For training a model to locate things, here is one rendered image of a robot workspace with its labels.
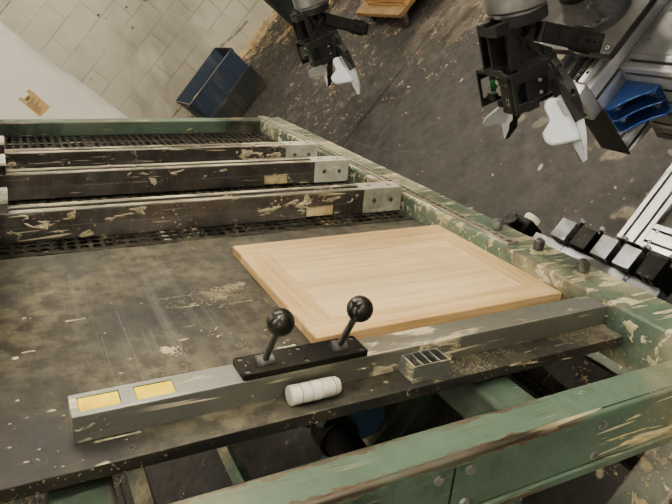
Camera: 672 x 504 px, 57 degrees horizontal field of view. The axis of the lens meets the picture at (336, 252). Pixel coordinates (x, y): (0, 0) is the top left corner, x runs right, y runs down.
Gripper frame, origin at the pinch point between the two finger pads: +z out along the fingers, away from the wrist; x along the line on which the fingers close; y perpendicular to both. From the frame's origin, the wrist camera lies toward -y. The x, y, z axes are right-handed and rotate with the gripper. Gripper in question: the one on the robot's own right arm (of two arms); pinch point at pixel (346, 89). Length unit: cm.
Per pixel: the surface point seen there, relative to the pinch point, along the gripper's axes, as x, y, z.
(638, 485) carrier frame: 80, 4, 62
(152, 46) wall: -488, -48, 43
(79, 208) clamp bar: -13, 65, 3
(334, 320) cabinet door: 45, 36, 22
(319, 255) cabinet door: 16.2, 25.2, 26.3
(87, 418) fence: 60, 74, 4
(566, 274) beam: 49, -14, 40
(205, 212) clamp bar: -12.1, 40.1, 16.8
